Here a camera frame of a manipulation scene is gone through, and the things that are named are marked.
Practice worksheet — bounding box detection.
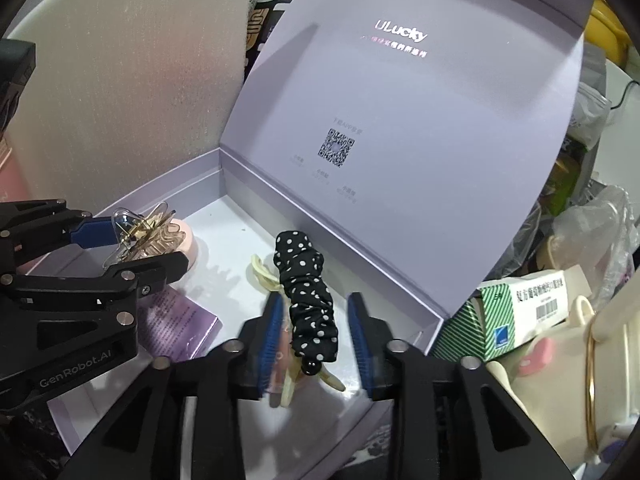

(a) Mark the grey foil bag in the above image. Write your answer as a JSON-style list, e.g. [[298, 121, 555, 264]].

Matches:
[[570, 45, 613, 146]]

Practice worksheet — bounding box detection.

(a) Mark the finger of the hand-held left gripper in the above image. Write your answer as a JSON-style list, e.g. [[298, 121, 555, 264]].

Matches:
[[0, 251, 190, 313], [0, 199, 121, 267]]

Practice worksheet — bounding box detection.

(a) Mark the white foam board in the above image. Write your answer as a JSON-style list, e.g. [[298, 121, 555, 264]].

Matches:
[[0, 0, 261, 281]]

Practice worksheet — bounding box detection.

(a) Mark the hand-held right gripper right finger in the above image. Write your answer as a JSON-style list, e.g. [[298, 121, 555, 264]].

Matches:
[[347, 293, 532, 454]]

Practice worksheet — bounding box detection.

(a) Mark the black power cable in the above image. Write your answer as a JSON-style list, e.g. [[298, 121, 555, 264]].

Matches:
[[610, 80, 640, 111]]

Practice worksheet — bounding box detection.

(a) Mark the black polka dot scrunchie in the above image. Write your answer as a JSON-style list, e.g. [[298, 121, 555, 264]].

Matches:
[[273, 230, 337, 376]]

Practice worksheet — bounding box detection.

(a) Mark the clear plastic bag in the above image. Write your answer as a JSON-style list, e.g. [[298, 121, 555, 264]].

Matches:
[[552, 185, 640, 281]]

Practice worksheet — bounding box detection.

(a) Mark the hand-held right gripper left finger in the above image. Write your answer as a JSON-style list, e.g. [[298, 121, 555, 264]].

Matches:
[[101, 292, 287, 462]]

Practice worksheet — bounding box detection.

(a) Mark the cream hair clip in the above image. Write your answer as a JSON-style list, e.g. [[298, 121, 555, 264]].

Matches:
[[248, 254, 346, 408]]

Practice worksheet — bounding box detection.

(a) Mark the small purple box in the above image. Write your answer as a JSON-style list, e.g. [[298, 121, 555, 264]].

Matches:
[[137, 287, 221, 361]]

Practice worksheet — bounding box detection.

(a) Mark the green striped medicine box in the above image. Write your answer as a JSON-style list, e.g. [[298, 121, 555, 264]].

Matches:
[[432, 267, 573, 361]]

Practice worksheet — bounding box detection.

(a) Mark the cream cartoon dog bottle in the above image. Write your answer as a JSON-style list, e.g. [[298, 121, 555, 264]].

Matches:
[[487, 265, 640, 480]]

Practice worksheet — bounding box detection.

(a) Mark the gold hair claw clip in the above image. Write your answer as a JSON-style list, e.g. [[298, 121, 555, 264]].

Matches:
[[102, 201, 188, 271]]

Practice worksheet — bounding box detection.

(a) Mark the dark snack box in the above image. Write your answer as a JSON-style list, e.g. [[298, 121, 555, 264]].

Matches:
[[245, 0, 321, 76]]

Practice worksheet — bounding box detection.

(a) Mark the lavender gift box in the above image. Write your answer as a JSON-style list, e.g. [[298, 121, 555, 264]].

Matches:
[[20, 0, 598, 480]]

